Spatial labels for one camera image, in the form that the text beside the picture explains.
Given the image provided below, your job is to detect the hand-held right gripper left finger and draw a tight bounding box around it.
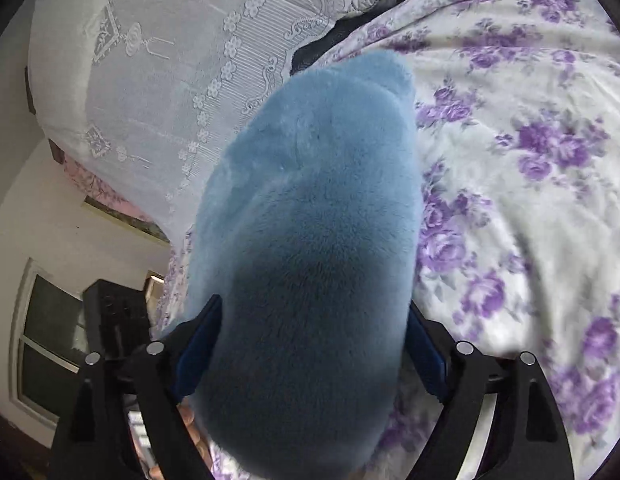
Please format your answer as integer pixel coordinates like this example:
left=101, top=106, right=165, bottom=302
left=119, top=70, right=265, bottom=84
left=49, top=294, right=223, bottom=480

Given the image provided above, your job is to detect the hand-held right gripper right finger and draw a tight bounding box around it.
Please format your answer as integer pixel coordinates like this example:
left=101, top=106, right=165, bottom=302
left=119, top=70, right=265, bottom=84
left=406, top=300, right=575, bottom=480

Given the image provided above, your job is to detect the blue fleece jacket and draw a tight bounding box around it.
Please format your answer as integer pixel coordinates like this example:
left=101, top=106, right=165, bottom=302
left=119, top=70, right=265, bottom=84
left=162, top=49, right=423, bottom=480

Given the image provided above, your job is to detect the person's left hand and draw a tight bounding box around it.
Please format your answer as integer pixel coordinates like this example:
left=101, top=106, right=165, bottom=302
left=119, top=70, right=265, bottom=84
left=179, top=404, right=215, bottom=467

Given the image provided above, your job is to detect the white framed window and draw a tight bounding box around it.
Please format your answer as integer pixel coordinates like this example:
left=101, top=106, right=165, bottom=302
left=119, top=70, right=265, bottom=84
left=9, top=257, right=92, bottom=427

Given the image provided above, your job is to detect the pink patterned cloth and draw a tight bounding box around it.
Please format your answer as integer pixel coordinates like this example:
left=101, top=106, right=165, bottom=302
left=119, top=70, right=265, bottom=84
left=62, top=155, right=157, bottom=224

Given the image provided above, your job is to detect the purple floral bed sheet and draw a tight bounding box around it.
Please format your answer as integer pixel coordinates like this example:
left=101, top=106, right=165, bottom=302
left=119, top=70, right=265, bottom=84
left=155, top=0, right=620, bottom=480

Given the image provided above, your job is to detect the white lace cover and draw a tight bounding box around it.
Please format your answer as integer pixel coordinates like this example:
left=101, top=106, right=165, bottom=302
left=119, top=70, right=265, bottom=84
left=27, top=0, right=406, bottom=241

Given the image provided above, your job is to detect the black cloth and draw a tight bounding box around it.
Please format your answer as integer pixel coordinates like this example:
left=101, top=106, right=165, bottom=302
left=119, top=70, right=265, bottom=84
left=290, top=15, right=352, bottom=77

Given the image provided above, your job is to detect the gold picture frame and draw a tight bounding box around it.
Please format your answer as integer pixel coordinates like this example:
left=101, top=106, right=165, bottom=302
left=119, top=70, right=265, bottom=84
left=142, top=270, right=167, bottom=307

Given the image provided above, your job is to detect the dark wooden bed frame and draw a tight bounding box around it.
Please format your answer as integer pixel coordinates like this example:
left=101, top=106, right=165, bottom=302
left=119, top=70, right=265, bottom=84
left=23, top=66, right=66, bottom=165

